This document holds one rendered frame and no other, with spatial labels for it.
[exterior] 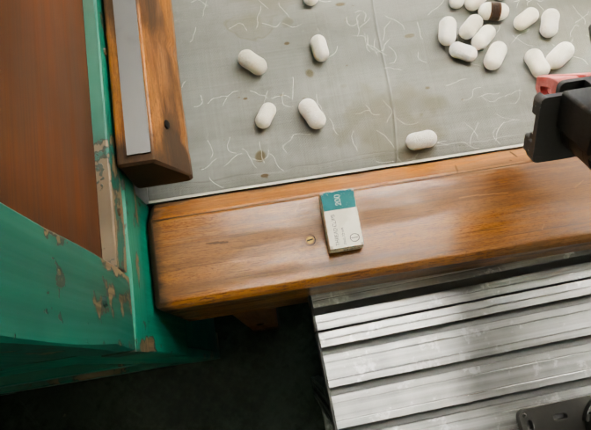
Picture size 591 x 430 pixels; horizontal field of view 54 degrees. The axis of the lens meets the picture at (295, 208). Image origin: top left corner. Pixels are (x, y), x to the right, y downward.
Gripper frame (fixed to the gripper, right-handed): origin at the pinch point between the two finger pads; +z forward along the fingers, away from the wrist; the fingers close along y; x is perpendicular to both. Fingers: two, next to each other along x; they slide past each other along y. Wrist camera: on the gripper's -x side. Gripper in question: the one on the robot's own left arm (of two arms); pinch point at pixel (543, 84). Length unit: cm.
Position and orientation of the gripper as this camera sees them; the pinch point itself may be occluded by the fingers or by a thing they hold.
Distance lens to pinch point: 64.9
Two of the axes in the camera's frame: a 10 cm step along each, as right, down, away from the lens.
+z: -1.2, -5.6, 8.2
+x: 1.0, 8.2, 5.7
